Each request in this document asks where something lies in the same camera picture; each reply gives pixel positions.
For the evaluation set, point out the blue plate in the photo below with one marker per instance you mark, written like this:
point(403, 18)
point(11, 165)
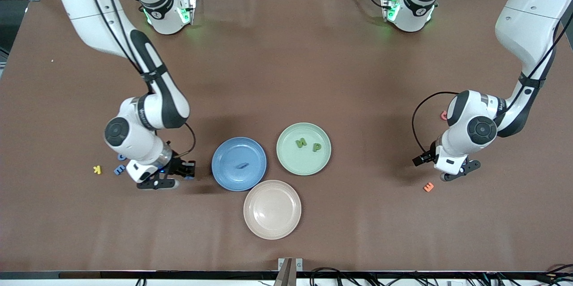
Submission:
point(226, 174)

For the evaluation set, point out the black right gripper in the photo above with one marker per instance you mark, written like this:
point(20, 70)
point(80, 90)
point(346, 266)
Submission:
point(178, 166)

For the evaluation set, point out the grey metal bracket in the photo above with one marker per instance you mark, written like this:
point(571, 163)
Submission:
point(297, 263)

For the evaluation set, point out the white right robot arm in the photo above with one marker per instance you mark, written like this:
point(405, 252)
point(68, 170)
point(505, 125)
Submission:
point(71, 8)

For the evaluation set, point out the blue foam letter a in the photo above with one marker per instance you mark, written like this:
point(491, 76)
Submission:
point(241, 165)

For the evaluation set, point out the yellow foam letter K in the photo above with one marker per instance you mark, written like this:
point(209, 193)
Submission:
point(97, 169)

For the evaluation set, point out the beige plate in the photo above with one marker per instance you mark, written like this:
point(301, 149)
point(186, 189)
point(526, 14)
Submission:
point(272, 209)

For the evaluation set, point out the blue foam letter m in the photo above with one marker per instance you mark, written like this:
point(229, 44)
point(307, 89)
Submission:
point(119, 169)

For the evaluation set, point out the green plate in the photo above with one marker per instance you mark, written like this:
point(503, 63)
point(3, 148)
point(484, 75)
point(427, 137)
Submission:
point(309, 163)

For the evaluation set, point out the brown table cover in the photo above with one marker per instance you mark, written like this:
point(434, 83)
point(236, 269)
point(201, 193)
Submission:
point(268, 75)

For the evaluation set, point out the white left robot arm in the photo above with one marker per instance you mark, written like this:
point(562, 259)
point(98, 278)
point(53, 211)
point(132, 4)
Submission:
point(532, 22)

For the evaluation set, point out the green foam letter P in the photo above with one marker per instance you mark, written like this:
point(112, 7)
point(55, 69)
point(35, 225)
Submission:
point(317, 147)

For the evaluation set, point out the tan pole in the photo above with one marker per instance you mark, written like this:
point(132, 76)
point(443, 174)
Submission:
point(284, 275)

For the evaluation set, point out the orange foam letter E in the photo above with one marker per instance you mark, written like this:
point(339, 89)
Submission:
point(428, 186)

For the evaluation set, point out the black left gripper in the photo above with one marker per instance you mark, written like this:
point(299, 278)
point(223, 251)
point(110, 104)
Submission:
point(428, 156)

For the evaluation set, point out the green foam letter N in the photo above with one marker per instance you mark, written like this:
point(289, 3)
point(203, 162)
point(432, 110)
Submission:
point(301, 143)

